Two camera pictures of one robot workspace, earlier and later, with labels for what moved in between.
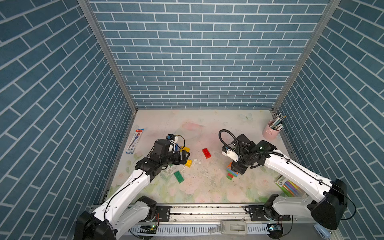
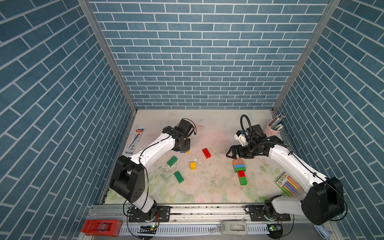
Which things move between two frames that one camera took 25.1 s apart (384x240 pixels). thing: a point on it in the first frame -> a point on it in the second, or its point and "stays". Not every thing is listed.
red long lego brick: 206,153 stays
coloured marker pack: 288,188 stays
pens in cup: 277,123 stays
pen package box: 134,141 stays
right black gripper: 235,168 -> 239,153
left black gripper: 183,159 -> 186,147
